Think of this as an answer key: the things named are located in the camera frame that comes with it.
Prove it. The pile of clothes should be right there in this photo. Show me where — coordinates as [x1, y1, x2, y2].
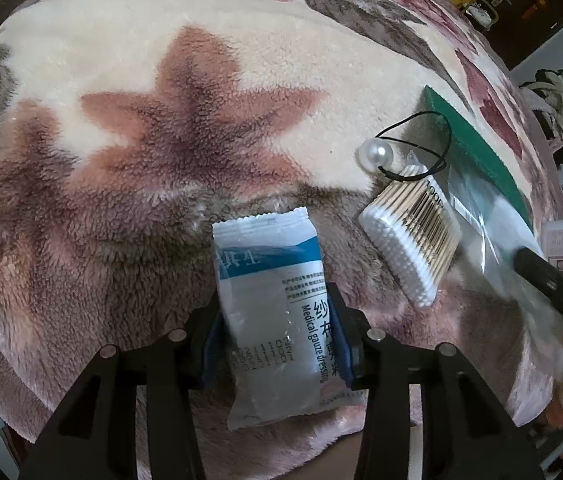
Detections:
[519, 67, 563, 166]

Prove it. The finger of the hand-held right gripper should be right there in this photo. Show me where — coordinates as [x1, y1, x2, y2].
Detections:
[514, 246, 563, 361]

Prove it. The clear plastic bag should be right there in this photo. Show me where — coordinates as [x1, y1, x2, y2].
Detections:
[444, 160, 563, 376]

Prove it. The white gauze dressing packet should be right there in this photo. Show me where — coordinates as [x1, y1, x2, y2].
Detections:
[212, 206, 367, 431]

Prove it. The dark wooden door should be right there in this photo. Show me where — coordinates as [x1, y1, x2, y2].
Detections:
[479, 0, 563, 71]

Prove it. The cotton swabs pack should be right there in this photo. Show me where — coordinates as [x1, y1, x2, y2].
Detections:
[359, 165, 462, 308]

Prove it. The pearl hair tie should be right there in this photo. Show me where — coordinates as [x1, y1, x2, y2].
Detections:
[358, 111, 452, 182]

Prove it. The white shoe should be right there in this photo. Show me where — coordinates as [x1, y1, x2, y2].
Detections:
[466, 1, 498, 27]

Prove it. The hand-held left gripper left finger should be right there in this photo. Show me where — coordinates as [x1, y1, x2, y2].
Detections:
[19, 292, 232, 480]

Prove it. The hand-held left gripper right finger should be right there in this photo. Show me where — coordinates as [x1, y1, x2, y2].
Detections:
[324, 282, 545, 480]

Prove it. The green scouring pad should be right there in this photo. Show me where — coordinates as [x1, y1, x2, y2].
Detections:
[420, 85, 533, 228]

